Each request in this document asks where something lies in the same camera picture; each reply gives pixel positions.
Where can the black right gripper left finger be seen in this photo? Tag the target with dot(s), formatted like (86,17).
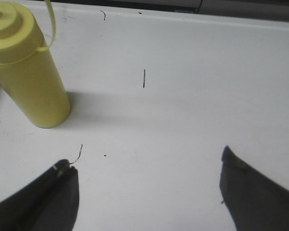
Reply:
(49,203)

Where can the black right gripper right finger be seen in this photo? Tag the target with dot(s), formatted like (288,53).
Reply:
(255,202)

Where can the yellow squeeze bottle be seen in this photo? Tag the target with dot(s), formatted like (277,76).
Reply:
(28,73)

